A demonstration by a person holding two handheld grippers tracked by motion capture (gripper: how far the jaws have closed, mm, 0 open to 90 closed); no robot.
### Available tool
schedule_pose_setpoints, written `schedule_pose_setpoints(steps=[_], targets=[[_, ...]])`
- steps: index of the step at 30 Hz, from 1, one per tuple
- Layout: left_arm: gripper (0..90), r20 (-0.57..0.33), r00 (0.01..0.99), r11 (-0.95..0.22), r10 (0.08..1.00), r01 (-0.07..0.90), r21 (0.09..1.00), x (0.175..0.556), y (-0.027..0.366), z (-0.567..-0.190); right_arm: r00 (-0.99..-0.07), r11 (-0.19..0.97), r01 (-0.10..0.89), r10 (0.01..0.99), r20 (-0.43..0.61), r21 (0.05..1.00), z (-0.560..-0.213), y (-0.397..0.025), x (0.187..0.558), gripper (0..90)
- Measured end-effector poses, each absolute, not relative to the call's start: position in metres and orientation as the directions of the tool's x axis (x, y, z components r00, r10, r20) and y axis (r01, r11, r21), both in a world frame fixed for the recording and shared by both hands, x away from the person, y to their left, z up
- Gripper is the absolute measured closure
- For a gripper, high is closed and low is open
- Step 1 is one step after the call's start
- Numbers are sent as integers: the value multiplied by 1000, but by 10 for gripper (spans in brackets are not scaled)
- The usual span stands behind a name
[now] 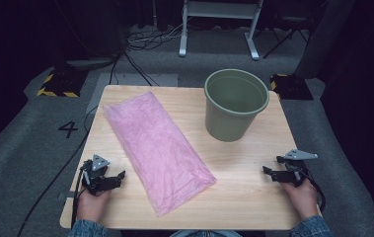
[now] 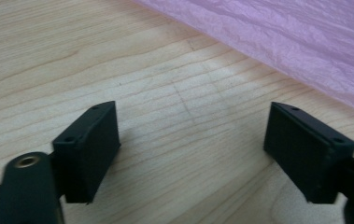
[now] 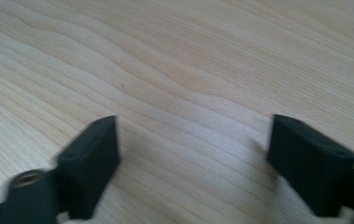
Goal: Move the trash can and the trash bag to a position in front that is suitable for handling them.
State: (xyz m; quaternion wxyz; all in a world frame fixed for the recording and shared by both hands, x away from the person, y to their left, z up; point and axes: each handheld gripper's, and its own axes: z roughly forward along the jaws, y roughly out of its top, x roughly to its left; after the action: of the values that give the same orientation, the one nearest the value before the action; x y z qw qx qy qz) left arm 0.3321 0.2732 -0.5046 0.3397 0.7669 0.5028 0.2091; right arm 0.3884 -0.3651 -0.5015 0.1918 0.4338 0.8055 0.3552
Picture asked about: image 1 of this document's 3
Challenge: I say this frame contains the long black floor cable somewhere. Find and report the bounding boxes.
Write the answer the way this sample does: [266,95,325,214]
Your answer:
[16,105,99,237]

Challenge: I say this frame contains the yellow black striped stand base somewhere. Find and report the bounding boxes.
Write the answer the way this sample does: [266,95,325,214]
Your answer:
[37,67,89,99]
[269,73,315,101]

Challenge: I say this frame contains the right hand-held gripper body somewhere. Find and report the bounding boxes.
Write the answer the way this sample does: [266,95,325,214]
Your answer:
[282,148,319,188]

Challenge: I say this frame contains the person's lap in jeans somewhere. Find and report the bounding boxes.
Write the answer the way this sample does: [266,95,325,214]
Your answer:
[169,229,243,237]

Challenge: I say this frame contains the person's left hand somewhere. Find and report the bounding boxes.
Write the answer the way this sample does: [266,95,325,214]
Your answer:
[76,189,112,223]

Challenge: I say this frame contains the black tripod legs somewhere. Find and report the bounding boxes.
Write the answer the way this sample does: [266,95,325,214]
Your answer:
[262,16,311,60]

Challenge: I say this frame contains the grey slanted column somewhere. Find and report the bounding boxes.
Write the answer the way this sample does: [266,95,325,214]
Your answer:
[293,0,356,80]

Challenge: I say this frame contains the right hand-held gripper black cable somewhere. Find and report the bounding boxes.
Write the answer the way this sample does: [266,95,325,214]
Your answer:
[305,167,327,214]

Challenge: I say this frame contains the pink plastic bag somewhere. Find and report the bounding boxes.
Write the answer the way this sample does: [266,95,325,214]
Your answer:
[103,91,218,217]

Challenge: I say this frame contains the tangle of floor cables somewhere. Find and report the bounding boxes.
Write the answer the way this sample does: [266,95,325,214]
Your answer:
[125,23,189,52]

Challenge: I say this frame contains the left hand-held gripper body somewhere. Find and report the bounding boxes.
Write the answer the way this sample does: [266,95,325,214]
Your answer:
[80,153,112,196]

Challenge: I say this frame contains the white metal stand frame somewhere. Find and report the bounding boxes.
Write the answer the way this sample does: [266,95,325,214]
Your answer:
[178,0,264,61]

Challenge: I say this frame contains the grey tape strip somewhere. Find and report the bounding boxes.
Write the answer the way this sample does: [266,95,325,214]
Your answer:
[57,191,76,201]

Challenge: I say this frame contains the green plastic bin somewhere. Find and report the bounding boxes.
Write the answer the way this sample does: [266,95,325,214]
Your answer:
[203,68,270,143]

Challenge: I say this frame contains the person's right hand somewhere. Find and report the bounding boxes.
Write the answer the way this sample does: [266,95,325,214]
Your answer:
[280,179,321,221]

